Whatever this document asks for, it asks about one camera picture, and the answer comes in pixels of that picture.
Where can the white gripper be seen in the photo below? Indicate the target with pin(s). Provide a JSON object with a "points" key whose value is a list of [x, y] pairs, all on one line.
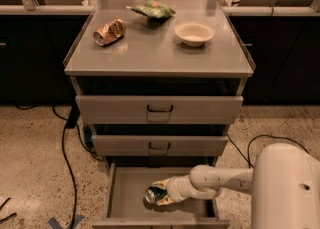
{"points": [[174, 188]]}

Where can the blue pepsi can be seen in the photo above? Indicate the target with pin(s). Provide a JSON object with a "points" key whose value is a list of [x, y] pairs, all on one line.
{"points": [[154, 194]]}

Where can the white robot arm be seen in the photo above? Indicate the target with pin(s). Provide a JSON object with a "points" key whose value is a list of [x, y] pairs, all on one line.
{"points": [[284, 186]]}

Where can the open bottom grey drawer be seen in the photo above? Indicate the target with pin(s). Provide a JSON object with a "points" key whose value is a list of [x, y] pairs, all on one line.
{"points": [[126, 207]]}

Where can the middle grey drawer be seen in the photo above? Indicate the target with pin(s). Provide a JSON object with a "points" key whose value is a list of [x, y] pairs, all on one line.
{"points": [[129, 145]]}

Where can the grey drawer cabinet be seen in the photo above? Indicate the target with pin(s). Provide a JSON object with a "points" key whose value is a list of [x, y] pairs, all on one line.
{"points": [[150, 60]]}

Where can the top grey drawer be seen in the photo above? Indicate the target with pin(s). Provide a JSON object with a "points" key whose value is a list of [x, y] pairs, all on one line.
{"points": [[103, 109]]}

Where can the crushed gold soda can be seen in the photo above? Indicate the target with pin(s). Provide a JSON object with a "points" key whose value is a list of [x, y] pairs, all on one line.
{"points": [[110, 32]]}

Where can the blue tape on floor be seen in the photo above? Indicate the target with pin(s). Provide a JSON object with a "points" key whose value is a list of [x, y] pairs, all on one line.
{"points": [[56, 224]]}

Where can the white paper bowl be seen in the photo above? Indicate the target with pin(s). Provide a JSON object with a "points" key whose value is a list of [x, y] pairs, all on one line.
{"points": [[194, 33]]}

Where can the green chip bag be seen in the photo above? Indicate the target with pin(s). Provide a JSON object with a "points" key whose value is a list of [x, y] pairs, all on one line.
{"points": [[153, 10]]}

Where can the dark counter cabinets behind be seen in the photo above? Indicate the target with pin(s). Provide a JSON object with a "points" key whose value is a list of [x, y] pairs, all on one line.
{"points": [[286, 51]]}

